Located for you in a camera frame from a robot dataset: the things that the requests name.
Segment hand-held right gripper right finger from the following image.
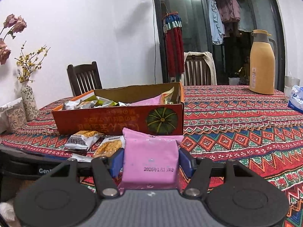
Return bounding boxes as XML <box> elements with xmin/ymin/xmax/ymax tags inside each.
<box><xmin>177</xmin><ymin>148</ymin><xmax>255</xmax><ymax>198</ymax></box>

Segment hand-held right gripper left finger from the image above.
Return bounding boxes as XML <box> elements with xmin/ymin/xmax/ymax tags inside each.
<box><xmin>50</xmin><ymin>148</ymin><xmax>125</xmax><ymax>198</ymax></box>

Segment pink snack packet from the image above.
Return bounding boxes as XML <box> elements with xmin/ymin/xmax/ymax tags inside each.
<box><xmin>118</xmin><ymin>127</ymin><xmax>184</xmax><ymax>191</ymax></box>
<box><xmin>130</xmin><ymin>94</ymin><xmax>164</xmax><ymax>106</ymax></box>

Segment small silver snack packet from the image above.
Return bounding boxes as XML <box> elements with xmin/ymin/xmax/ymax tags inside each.
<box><xmin>70</xmin><ymin>153</ymin><xmax>94</xmax><ymax>163</ymax></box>

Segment white orange crisp packet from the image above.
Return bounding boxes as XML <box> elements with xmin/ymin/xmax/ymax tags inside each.
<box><xmin>64</xmin><ymin>130</ymin><xmax>105</xmax><ymax>151</ymax></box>

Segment orange cardboard box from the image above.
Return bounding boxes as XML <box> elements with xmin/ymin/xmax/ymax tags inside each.
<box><xmin>52</xmin><ymin>82</ymin><xmax>185</xmax><ymax>136</ymax></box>

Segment pile of mixed snack packets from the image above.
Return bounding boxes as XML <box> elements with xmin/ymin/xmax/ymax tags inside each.
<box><xmin>62</xmin><ymin>87</ymin><xmax>178</xmax><ymax>110</ymax></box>

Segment golden red-label snack packet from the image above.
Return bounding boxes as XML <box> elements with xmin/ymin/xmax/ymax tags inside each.
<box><xmin>161</xmin><ymin>87</ymin><xmax>176</xmax><ymax>105</ymax></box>

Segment clear seed container white lid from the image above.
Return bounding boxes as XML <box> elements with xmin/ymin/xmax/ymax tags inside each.
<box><xmin>0</xmin><ymin>97</ymin><xmax>27</xmax><ymax>134</ymax></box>

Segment white cloth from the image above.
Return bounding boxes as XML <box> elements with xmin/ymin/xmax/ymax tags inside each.
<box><xmin>0</xmin><ymin>198</ymin><xmax>23</xmax><ymax>227</ymax></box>

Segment floral ceramic vase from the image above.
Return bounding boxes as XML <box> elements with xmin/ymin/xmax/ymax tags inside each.
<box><xmin>20</xmin><ymin>85</ymin><xmax>39</xmax><ymax>121</ymax></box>

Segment yellow flower branches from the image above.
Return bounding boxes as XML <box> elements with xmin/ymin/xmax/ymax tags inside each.
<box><xmin>15</xmin><ymin>41</ymin><xmax>51</xmax><ymax>87</ymax></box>

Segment dark wooden chair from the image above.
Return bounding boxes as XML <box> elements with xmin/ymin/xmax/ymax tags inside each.
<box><xmin>67</xmin><ymin>61</ymin><xmax>103</xmax><ymax>97</ymax></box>

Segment brown slatted wooden chair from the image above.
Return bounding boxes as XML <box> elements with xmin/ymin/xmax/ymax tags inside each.
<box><xmin>183</xmin><ymin>51</ymin><xmax>213</xmax><ymax>86</ymax></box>

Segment red hanging firecracker decoration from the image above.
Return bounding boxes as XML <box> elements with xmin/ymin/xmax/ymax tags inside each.
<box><xmin>162</xmin><ymin>12</ymin><xmax>185</xmax><ymax>77</ymax></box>

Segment yellow thermos jug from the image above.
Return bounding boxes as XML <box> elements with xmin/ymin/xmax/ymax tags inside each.
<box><xmin>249</xmin><ymin>30</ymin><xmax>276</xmax><ymax>95</ymax></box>

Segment dark framed glass door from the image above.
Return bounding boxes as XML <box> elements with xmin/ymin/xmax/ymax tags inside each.
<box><xmin>153</xmin><ymin>0</ymin><xmax>286</xmax><ymax>93</ymax></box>

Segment blue white tissue pack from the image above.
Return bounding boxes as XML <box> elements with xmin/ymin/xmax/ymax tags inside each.
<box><xmin>287</xmin><ymin>85</ymin><xmax>303</xmax><ymax>113</ymax></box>

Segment clear glass cup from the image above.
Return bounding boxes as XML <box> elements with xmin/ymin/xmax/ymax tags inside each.
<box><xmin>284</xmin><ymin>76</ymin><xmax>301</xmax><ymax>97</ymax></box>

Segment hanging light blue shirt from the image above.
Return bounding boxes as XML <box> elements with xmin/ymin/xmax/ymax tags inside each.
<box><xmin>207</xmin><ymin>0</ymin><xmax>225</xmax><ymax>45</ymax></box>

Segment hanging white garment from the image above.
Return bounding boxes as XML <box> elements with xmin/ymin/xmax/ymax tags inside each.
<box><xmin>238</xmin><ymin>16</ymin><xmax>255</xmax><ymax>32</ymax></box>

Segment hanging pink clothes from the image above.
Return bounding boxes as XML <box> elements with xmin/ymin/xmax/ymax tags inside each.
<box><xmin>216</xmin><ymin>0</ymin><xmax>241</xmax><ymax>24</ymax></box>

